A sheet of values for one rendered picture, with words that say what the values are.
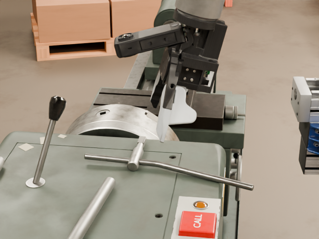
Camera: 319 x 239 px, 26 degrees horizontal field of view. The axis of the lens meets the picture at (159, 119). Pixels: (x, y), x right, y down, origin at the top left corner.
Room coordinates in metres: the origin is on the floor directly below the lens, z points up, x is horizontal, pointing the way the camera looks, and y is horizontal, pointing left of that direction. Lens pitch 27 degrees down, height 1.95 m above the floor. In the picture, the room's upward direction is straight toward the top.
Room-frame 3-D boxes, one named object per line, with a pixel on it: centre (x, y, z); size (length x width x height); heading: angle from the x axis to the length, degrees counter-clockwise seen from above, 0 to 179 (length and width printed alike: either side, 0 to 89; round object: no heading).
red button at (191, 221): (0.97, -0.07, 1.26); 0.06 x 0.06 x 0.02; 82
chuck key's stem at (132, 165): (1.21, 0.04, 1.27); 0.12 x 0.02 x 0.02; 171
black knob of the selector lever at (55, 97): (1.18, 0.19, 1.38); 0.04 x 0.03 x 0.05; 172
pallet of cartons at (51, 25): (5.33, 0.44, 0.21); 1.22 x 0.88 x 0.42; 96
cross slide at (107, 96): (2.07, 0.00, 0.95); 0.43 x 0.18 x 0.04; 82
